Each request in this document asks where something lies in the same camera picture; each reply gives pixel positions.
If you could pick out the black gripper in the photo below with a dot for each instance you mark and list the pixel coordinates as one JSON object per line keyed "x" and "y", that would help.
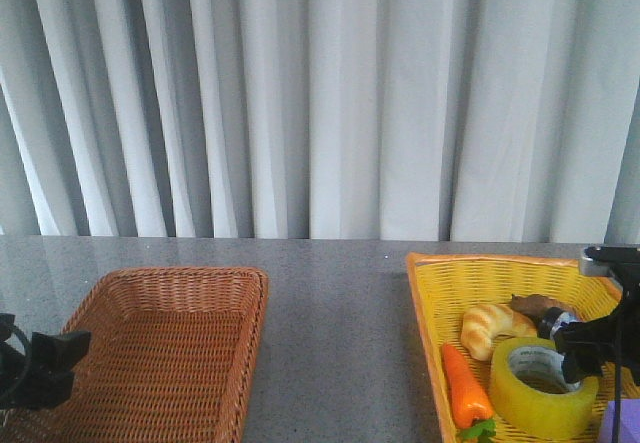
{"x": 37, "y": 370}
{"x": 611, "y": 338}

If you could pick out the yellow tape roll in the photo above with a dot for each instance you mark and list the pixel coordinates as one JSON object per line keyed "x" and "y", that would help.
{"x": 527, "y": 389}

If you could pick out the dark blue labelled bottle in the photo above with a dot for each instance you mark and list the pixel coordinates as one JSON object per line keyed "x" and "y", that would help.
{"x": 553, "y": 319}

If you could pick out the purple foam block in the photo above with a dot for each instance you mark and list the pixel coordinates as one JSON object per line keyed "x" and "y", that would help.
{"x": 629, "y": 422}

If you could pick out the toy croissant bread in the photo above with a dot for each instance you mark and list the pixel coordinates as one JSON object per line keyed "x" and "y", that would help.
{"x": 483, "y": 323}

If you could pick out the orange toy carrot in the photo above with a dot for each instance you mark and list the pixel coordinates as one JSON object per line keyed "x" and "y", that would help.
{"x": 471, "y": 409}

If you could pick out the brown wicker basket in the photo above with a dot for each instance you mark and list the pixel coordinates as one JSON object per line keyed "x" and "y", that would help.
{"x": 171, "y": 359}

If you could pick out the white pleated curtain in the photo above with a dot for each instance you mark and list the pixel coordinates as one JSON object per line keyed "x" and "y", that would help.
{"x": 436, "y": 120}

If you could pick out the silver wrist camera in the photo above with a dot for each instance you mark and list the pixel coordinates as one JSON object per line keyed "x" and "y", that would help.
{"x": 594, "y": 261}

